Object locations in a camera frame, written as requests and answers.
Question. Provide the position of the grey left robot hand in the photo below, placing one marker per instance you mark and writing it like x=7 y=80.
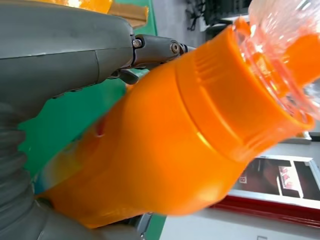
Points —
x=62 y=49

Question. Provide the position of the yellow plastic wrapped package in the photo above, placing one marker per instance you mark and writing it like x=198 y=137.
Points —
x=100 y=4

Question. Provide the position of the red framed display board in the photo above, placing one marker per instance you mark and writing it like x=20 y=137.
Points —
x=265 y=179

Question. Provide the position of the orange bottle with clear cap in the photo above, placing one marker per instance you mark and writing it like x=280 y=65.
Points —
x=162 y=132

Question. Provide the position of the green table mat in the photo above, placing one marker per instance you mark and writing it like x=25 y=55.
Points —
x=62 y=122

